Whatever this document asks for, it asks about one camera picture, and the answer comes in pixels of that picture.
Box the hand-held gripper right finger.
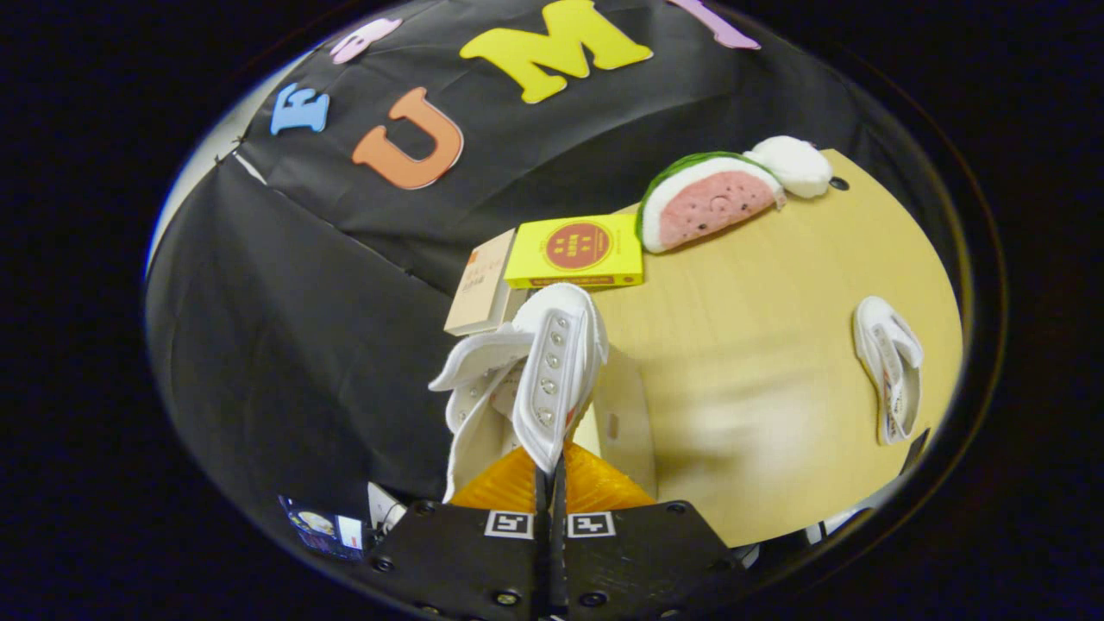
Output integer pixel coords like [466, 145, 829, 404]
[552, 442, 751, 619]

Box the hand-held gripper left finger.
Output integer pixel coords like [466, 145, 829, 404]
[349, 445, 553, 619]

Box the white shoe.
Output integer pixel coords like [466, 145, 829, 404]
[851, 296, 925, 446]
[429, 283, 610, 503]

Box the white paper card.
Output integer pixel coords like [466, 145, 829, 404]
[367, 482, 408, 533]

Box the yellow book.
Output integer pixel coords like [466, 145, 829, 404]
[504, 214, 644, 290]

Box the watermelon slice plush toy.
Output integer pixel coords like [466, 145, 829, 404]
[637, 153, 787, 255]

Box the white plush toy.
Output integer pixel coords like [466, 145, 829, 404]
[744, 135, 834, 200]

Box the black table edge bracket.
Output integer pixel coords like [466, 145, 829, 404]
[900, 428, 932, 477]

